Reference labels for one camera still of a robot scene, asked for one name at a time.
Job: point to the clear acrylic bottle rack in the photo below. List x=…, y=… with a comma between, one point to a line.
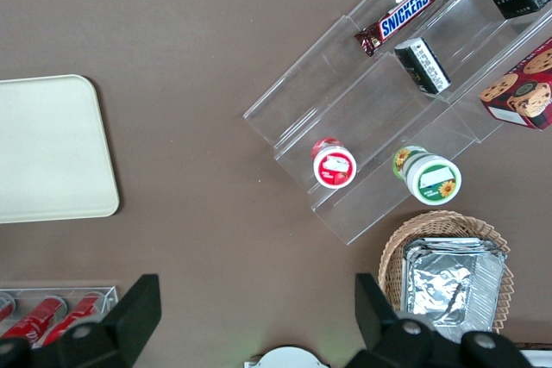
x=110, y=295

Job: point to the cream rectangular tray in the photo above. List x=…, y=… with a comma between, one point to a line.
x=47, y=148

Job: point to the clear acrylic stepped shelf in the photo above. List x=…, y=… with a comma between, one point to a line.
x=345, y=83

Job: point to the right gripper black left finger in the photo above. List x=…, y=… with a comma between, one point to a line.
x=125, y=320

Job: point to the red lidded snack cup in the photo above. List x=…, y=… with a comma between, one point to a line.
x=334, y=167

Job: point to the aluminium foil tray stack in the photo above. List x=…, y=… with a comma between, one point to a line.
x=448, y=286

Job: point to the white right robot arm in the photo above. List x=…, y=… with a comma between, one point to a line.
x=286, y=359

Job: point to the light tan wicker basket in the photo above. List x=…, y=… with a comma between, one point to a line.
x=444, y=223

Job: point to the red cola bottle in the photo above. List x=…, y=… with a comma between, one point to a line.
x=34, y=320
x=73, y=316
x=5, y=309

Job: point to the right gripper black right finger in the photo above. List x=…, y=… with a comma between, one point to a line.
x=375, y=320

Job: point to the white plastic bin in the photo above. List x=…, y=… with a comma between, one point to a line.
x=539, y=360

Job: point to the red chocolate chip cookie box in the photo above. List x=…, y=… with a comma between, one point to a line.
x=524, y=88

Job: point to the green sunflower snack cup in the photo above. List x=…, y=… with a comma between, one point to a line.
x=433, y=178

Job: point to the Snickers chocolate bar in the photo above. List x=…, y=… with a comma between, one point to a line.
x=403, y=14

